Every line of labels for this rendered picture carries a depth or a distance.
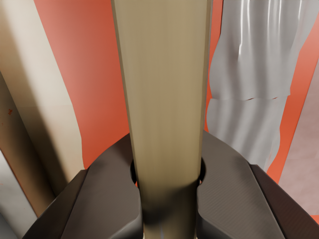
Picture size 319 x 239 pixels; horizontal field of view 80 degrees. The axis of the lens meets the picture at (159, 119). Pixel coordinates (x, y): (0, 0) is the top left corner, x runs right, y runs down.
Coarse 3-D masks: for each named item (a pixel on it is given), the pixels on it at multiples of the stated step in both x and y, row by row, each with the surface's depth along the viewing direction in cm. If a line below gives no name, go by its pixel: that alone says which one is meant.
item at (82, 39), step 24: (48, 0) 14; (72, 0) 14; (96, 0) 14; (216, 0) 14; (48, 24) 15; (72, 24) 15; (96, 24) 15; (216, 24) 15; (72, 48) 16; (96, 48) 16; (312, 48) 16; (72, 72) 17; (96, 72) 17; (120, 72) 17; (312, 72) 16; (72, 96) 18; (96, 96) 18; (120, 96) 18
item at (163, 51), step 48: (144, 0) 5; (192, 0) 5; (144, 48) 6; (192, 48) 6; (144, 96) 6; (192, 96) 6; (144, 144) 7; (192, 144) 7; (144, 192) 9; (192, 192) 9
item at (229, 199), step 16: (208, 144) 11; (224, 144) 10; (208, 160) 9; (224, 160) 9; (240, 160) 9; (208, 176) 8; (224, 176) 8; (240, 176) 8; (208, 192) 8; (224, 192) 8; (240, 192) 8; (256, 192) 8; (208, 208) 7; (224, 208) 7; (240, 208) 7; (256, 208) 7; (208, 224) 7; (224, 224) 6; (240, 224) 6; (256, 224) 6; (272, 224) 6
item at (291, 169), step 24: (288, 96) 18; (312, 96) 17; (96, 120) 19; (120, 120) 19; (288, 120) 19; (312, 120) 19; (96, 144) 20; (288, 144) 20; (312, 144) 20; (288, 168) 21; (312, 168) 21; (288, 192) 23; (312, 192) 23; (312, 216) 25
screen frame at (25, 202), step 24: (0, 72) 17; (0, 96) 17; (0, 120) 17; (0, 144) 16; (24, 144) 19; (0, 168) 17; (24, 168) 19; (0, 192) 19; (24, 192) 19; (48, 192) 23; (24, 216) 21
